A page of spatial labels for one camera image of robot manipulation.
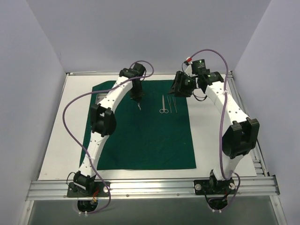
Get steel tweezers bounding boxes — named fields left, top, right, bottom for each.
left=167, top=96, right=172, bottom=113
left=173, top=97, right=178, bottom=113

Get steel surgical scissors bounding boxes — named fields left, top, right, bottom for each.
left=159, top=95, right=169, bottom=114

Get metal instrument tray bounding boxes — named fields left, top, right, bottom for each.
left=96, top=93, right=106, bottom=104

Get dark green surgical cloth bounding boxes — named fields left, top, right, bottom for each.
left=96, top=80, right=196, bottom=170

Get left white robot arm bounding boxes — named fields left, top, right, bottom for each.
left=73, top=61, right=146, bottom=196

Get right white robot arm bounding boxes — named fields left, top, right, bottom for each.
left=168, top=57, right=260, bottom=194

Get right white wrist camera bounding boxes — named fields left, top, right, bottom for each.
left=183, top=57, right=192, bottom=76

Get aluminium right side rail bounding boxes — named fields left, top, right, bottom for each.
left=227, top=71, right=270, bottom=177

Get aluminium rail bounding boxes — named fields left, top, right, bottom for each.
left=26, top=176, right=280, bottom=201
left=227, top=71, right=270, bottom=177

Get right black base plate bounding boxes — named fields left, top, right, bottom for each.
left=193, top=180, right=236, bottom=195

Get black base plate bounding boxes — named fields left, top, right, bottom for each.
left=67, top=181, right=109, bottom=198
left=193, top=180, right=236, bottom=195

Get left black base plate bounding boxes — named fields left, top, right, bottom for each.
left=67, top=181, right=109, bottom=198

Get aluminium front rail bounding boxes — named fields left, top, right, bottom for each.
left=26, top=176, right=280, bottom=201

